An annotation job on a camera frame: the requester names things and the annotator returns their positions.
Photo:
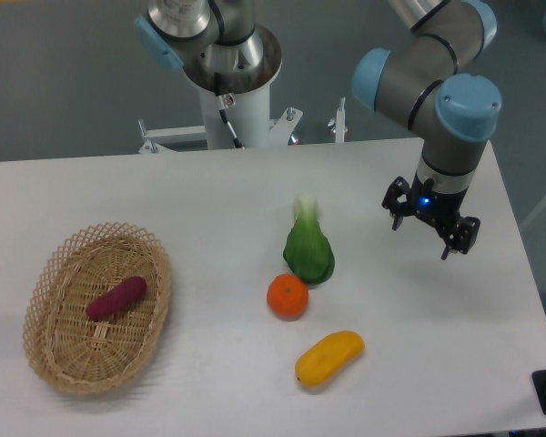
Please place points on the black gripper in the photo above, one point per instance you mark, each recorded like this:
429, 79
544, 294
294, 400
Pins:
436, 200

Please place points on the orange tangerine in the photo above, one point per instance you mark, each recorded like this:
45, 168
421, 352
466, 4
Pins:
287, 296

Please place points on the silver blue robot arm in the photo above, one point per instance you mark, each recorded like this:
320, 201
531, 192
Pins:
424, 89

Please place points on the purple sweet potato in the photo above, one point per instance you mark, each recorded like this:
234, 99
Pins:
119, 298

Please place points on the green bok choy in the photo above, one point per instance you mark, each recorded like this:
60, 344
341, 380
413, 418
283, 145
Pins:
308, 252

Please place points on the yellow mango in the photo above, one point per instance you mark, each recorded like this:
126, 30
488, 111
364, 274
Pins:
327, 357

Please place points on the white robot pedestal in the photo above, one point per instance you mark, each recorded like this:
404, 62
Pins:
233, 86

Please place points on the oval wicker basket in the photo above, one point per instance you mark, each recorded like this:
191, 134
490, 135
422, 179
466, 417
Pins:
75, 354

